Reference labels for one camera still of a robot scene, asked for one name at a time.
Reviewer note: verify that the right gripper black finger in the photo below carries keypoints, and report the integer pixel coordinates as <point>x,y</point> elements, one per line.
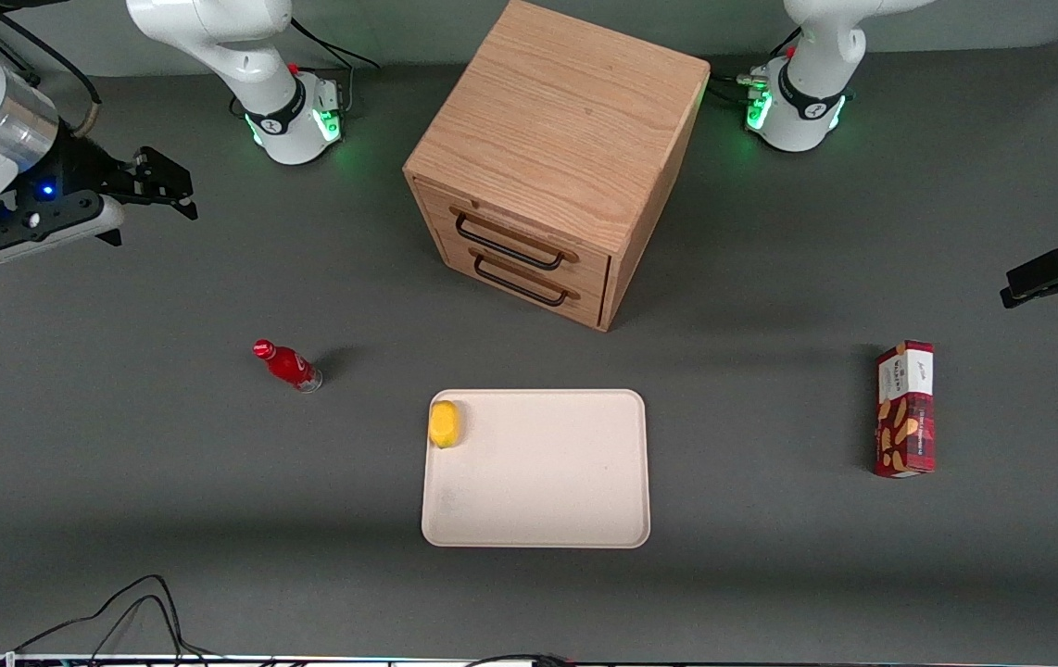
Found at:
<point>112,239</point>
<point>168,178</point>

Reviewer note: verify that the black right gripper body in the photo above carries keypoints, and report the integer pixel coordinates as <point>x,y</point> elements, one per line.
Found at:
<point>84,169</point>

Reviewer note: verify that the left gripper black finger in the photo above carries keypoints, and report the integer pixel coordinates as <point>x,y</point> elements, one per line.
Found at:
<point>1039,276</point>

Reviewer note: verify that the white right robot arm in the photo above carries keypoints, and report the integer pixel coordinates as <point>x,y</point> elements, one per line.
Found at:
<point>214,37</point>

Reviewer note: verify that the oak wooden drawer cabinet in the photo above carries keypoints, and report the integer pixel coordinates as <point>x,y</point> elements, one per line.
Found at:
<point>566,102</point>

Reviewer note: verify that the red tartan cookie box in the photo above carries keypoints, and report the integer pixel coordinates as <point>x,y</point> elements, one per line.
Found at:
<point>905,417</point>

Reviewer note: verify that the red bottle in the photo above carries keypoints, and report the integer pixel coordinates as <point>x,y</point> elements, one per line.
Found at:
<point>288,366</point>

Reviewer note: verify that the yellow lemon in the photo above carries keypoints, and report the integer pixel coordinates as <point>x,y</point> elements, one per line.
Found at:
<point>445,424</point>

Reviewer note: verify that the beige plastic tray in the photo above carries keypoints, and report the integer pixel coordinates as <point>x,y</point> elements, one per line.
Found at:
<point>547,472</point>

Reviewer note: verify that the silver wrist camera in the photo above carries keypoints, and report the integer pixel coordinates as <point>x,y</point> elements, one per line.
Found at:
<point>56,232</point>

